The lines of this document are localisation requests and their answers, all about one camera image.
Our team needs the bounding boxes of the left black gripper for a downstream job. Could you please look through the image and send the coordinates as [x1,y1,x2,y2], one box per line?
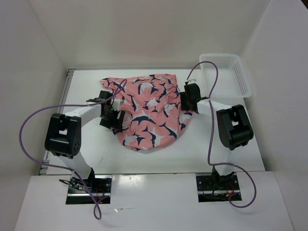
[100,107,125,131]

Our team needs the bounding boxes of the pink shark print shorts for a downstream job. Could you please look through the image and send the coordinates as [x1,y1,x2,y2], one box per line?
[112,74,193,152]

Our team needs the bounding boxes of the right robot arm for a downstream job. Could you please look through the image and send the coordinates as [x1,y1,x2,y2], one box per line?
[180,81,254,189]

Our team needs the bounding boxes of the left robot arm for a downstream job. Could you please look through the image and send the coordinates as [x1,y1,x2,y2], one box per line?
[44,90,125,193]

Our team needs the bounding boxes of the white plastic basket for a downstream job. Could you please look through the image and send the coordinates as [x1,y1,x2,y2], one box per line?
[199,53,252,99]

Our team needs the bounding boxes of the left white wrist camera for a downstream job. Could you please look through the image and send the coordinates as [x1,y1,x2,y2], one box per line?
[111,99,124,111]

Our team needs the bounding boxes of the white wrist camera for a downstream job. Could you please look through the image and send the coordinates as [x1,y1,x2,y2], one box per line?
[185,79,197,85]
[111,99,124,111]

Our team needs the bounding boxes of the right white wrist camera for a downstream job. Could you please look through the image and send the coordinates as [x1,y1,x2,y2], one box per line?
[185,79,197,85]

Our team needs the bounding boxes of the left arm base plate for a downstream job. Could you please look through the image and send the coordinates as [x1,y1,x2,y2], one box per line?
[59,175,112,205]

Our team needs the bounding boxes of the aluminium table edge rail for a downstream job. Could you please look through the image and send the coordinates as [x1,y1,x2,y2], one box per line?
[38,69,75,176]

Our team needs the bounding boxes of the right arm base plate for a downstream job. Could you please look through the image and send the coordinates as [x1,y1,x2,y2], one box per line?
[195,173,242,203]

